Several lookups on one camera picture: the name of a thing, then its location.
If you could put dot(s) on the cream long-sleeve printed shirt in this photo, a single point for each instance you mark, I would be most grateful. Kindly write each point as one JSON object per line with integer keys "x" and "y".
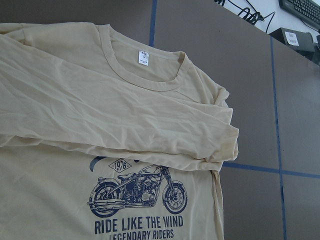
{"x": 106, "y": 138}

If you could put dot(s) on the black power adapter box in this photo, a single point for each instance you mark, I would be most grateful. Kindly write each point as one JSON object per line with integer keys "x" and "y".
{"x": 300, "y": 42}

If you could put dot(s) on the black keyboard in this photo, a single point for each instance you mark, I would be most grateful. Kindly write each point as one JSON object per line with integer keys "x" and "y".
{"x": 306, "y": 10}

